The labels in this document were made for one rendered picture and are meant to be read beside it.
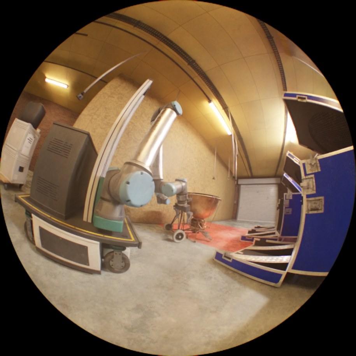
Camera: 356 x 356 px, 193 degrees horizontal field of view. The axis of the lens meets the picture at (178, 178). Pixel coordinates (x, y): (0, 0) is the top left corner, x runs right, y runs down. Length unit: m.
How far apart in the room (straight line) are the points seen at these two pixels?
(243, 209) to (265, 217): 1.80
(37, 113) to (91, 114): 1.10
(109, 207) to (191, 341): 0.75
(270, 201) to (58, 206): 8.52
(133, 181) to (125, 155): 1.73
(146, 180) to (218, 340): 0.81
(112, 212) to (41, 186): 0.51
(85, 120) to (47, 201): 1.74
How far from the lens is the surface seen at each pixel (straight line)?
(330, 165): 0.99
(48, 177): 0.76
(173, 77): 2.93
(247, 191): 8.31
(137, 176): 0.40
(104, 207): 0.58
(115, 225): 0.58
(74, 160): 0.68
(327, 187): 0.95
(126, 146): 2.16
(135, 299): 0.71
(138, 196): 0.42
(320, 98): 1.36
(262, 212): 8.12
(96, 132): 2.15
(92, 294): 0.72
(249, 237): 2.28
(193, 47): 2.68
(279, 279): 1.03
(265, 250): 1.71
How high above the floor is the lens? 0.58
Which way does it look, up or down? 14 degrees up
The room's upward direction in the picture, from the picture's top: 11 degrees clockwise
